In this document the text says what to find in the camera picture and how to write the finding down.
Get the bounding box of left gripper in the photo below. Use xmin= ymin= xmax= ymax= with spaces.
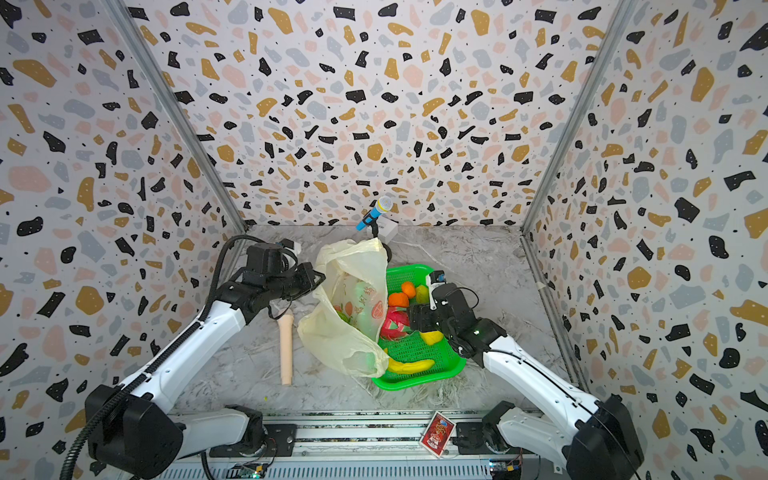
xmin=267 ymin=261 xmax=326 ymax=301

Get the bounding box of yellow-green toy mango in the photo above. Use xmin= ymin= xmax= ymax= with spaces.
xmin=414 ymin=285 xmax=430 ymax=304

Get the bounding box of orange toy fruit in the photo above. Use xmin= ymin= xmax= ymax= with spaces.
xmin=401 ymin=282 xmax=416 ymax=299
xmin=388 ymin=292 xmax=410 ymax=308

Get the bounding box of pink toy dragon fruit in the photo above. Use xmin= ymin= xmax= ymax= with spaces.
xmin=380 ymin=307 xmax=412 ymax=341

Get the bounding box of yellow toy banana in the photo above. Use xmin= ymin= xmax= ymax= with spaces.
xmin=387 ymin=358 xmax=435 ymax=375

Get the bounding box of green toy fruit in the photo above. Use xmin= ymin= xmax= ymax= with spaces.
xmin=334 ymin=307 xmax=351 ymax=325

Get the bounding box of yellow plastic bag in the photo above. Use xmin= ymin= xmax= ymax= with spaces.
xmin=298 ymin=239 xmax=389 ymax=378

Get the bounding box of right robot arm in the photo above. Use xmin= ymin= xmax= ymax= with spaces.
xmin=408 ymin=283 xmax=644 ymax=479

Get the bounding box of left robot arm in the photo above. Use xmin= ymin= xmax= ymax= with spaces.
xmin=59 ymin=234 xmax=326 ymax=479

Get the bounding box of beige toy microphone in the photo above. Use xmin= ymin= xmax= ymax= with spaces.
xmin=277 ymin=309 xmax=294 ymax=386

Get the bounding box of green plastic basket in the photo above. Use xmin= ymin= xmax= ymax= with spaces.
xmin=373 ymin=264 xmax=466 ymax=391

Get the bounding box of white cardboard box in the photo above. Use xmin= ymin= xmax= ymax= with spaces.
xmin=377 ymin=216 xmax=399 ymax=242

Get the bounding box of black microphone stand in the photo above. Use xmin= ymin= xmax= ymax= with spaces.
xmin=364 ymin=217 xmax=393 ymax=262

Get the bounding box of blue toy microphone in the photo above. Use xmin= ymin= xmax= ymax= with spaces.
xmin=356 ymin=196 xmax=393 ymax=231

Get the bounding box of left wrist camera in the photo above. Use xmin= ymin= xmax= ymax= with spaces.
xmin=245 ymin=239 xmax=301 ymax=276

